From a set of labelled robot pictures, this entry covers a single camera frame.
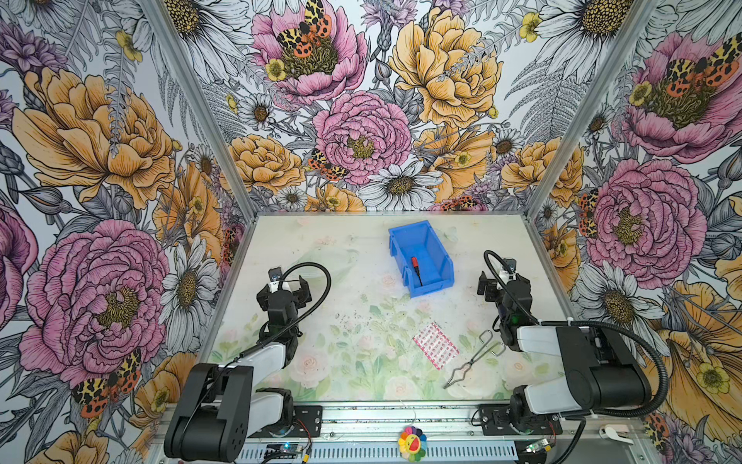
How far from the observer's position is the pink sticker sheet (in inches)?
34.1

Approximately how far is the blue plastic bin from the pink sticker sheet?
0.13 meters

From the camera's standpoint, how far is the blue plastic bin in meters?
0.97
